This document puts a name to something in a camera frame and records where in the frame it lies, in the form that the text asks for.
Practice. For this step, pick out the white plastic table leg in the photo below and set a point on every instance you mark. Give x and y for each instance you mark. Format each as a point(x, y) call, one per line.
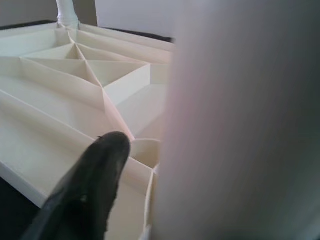
point(65, 10)
point(237, 125)

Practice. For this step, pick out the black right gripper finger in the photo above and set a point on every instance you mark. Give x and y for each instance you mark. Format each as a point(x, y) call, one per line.
point(87, 187)

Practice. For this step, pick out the white plastic children table top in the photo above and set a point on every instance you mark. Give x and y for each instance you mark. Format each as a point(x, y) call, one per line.
point(50, 112)

